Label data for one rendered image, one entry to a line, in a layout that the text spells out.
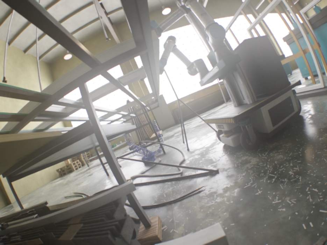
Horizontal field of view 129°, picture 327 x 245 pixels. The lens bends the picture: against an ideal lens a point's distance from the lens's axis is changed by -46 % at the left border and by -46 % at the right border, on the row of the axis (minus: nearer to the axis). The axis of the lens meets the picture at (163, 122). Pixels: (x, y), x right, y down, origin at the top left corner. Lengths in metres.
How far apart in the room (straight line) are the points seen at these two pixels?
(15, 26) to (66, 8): 3.14
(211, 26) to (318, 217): 1.12
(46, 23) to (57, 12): 9.32
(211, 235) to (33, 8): 0.52
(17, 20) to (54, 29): 9.43
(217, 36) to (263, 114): 0.63
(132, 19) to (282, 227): 0.85
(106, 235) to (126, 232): 0.04
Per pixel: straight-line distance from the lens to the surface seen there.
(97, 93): 1.19
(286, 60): 2.85
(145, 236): 0.71
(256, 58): 1.33
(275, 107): 1.24
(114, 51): 0.77
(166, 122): 8.28
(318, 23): 3.84
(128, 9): 0.48
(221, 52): 1.14
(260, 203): 0.70
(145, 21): 0.52
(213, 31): 1.04
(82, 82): 0.69
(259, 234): 0.59
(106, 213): 0.42
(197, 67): 1.60
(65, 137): 0.69
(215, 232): 0.21
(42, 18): 0.43
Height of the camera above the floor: 0.48
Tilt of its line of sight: 1 degrees down
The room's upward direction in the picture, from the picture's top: 24 degrees counter-clockwise
